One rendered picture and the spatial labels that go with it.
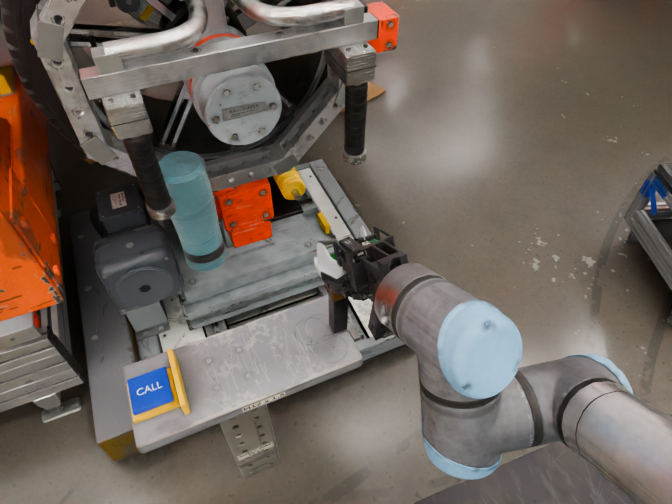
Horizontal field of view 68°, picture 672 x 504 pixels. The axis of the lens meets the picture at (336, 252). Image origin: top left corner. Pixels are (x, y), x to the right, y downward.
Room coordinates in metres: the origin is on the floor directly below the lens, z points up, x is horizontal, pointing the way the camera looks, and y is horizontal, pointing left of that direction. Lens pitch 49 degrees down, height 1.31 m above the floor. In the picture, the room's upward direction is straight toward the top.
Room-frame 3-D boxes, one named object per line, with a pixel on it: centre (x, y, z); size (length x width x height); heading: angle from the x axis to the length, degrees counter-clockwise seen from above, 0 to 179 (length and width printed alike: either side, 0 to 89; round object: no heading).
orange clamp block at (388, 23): (0.99, -0.07, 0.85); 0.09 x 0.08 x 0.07; 114
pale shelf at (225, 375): (0.47, 0.18, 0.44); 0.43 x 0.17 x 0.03; 114
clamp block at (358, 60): (0.74, -0.02, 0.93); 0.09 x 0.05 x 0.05; 24
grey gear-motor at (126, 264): (0.94, 0.56, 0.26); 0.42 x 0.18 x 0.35; 24
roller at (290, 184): (1.00, 0.15, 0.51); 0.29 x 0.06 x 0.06; 24
